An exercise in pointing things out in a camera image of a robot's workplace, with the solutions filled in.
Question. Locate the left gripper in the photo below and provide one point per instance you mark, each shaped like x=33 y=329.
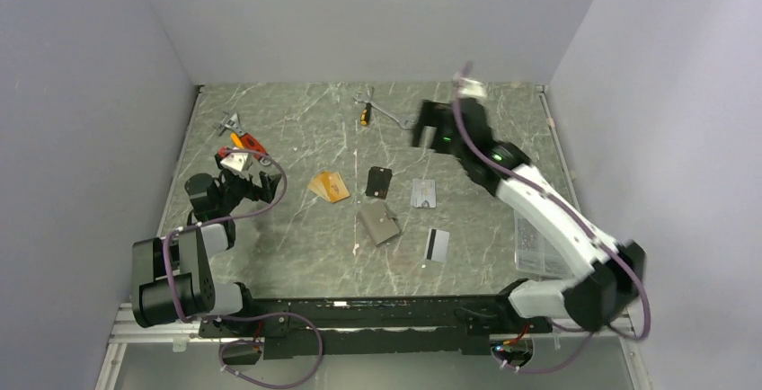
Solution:
x=266 y=190

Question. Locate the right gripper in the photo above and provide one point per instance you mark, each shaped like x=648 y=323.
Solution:
x=431 y=115

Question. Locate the black credit card stack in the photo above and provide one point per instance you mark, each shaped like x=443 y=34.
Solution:
x=379 y=179

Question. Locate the gold credit card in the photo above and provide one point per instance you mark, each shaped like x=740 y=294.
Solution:
x=329 y=186

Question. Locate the grey card holder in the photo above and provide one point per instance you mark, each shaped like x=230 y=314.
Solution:
x=379 y=221

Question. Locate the single silver credit card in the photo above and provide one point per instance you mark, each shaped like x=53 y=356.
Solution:
x=436 y=245

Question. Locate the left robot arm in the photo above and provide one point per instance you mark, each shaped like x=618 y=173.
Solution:
x=172 y=278

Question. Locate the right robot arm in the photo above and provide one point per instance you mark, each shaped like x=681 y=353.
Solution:
x=606 y=275

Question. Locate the silver open-end wrench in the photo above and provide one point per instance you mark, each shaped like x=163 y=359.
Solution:
x=404 y=122

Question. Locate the orange utility knife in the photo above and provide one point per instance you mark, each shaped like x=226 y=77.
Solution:
x=237 y=141

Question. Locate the red adjustable wrench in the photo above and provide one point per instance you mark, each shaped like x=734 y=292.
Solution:
x=231 y=123

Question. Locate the yellow black screwdriver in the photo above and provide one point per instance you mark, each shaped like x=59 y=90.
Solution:
x=365 y=116

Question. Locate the clear plastic screw box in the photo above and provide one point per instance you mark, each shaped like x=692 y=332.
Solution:
x=534 y=255

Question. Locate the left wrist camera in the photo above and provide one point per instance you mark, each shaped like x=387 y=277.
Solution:
x=234 y=161

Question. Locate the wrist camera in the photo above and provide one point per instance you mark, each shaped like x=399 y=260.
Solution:
x=468 y=88
x=234 y=161

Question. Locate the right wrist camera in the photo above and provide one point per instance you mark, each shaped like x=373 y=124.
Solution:
x=468 y=88

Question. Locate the black base frame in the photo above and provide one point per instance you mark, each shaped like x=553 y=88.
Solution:
x=307 y=343

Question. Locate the aluminium rail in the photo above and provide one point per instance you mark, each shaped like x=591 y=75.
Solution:
x=473 y=316

